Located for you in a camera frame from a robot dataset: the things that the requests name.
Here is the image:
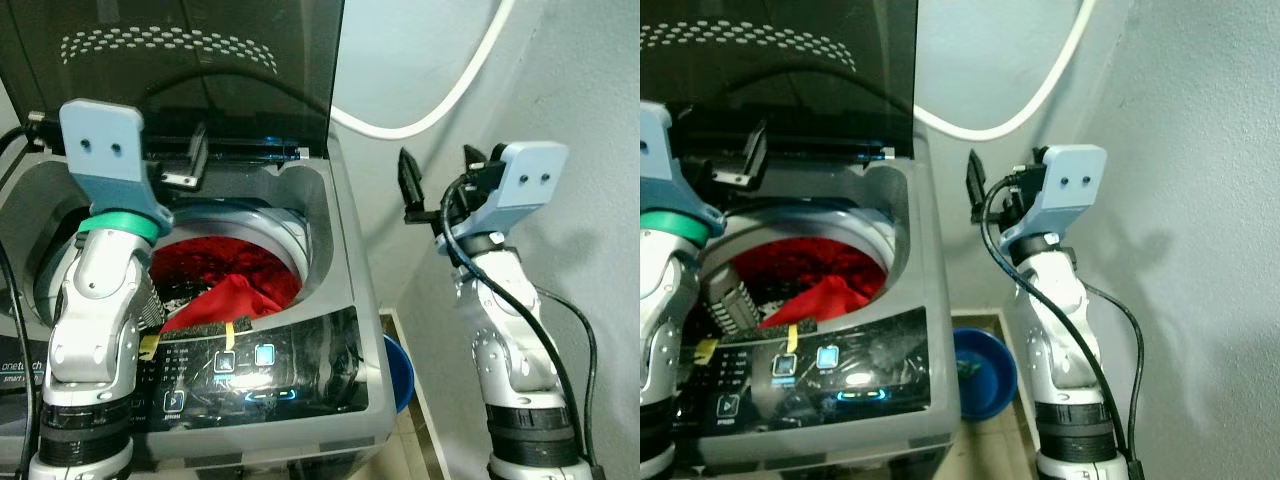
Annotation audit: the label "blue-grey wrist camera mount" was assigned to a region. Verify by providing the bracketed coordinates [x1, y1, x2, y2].
[58, 100, 174, 244]
[640, 100, 727, 247]
[1000, 145, 1109, 253]
[434, 142, 570, 253]

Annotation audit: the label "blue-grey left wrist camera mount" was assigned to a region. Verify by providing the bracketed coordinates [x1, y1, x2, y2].
[58, 100, 174, 244]
[640, 100, 727, 247]

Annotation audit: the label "white wall hose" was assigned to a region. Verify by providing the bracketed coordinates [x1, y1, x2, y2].
[330, 0, 517, 141]
[914, 0, 1097, 141]

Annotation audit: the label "dark glass washer lid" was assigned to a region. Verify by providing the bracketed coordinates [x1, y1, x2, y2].
[640, 0, 919, 161]
[0, 0, 346, 161]

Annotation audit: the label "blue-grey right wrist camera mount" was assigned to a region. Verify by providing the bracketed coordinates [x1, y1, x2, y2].
[1000, 145, 1109, 253]
[434, 142, 570, 253]

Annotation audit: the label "blue plastic basin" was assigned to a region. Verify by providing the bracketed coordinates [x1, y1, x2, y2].
[952, 328, 1019, 422]
[383, 335, 416, 414]

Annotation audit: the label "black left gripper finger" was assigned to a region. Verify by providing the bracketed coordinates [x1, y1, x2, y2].
[716, 120, 771, 191]
[160, 122, 211, 191]

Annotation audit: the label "grey top-loading washing machine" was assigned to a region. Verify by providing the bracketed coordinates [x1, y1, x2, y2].
[640, 130, 963, 477]
[0, 130, 401, 473]

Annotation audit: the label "red garment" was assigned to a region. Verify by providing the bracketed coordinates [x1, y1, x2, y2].
[728, 237, 889, 330]
[150, 237, 303, 334]

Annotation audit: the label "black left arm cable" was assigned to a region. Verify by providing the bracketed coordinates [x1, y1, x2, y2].
[0, 110, 63, 471]

